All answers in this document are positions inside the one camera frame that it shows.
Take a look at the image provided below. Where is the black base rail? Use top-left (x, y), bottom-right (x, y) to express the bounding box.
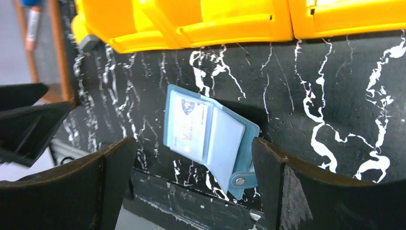
top-left (49, 138), bottom-right (267, 230)

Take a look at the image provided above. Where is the white blue VIP card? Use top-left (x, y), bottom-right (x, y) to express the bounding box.
top-left (169, 93), bottom-right (209, 161)

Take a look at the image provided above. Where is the orange wooden shelf rack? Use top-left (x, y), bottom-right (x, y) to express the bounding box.
top-left (12, 0), bottom-right (78, 105)

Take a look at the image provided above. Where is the blue card holder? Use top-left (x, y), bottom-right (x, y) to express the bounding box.
top-left (163, 84), bottom-right (260, 200)

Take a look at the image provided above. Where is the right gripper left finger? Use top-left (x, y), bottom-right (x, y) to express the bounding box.
top-left (0, 137), bottom-right (138, 230)

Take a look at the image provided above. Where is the blue cap bottle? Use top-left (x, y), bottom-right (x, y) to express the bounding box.
top-left (20, 0), bottom-right (43, 7)

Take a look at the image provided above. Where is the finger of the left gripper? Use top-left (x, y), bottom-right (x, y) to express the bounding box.
top-left (0, 83), bottom-right (49, 111)
top-left (0, 102), bottom-right (75, 167)

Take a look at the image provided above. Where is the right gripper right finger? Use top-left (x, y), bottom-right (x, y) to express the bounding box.
top-left (252, 137), bottom-right (406, 230)

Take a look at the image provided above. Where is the yellow three-compartment bin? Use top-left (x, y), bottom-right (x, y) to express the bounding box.
top-left (71, 0), bottom-right (406, 53)

